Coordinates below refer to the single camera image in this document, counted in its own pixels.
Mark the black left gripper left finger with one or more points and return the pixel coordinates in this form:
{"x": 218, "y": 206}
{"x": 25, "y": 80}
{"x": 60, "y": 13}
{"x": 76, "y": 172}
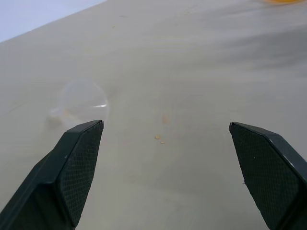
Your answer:
{"x": 48, "y": 182}

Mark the clear plastic cup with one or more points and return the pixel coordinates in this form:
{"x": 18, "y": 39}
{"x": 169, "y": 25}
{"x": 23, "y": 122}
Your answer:
{"x": 280, "y": 1}

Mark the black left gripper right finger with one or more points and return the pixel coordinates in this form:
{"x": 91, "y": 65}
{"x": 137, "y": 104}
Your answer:
{"x": 271, "y": 177}

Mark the clear plastic flask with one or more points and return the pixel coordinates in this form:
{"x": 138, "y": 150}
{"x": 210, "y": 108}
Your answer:
{"x": 79, "y": 98}

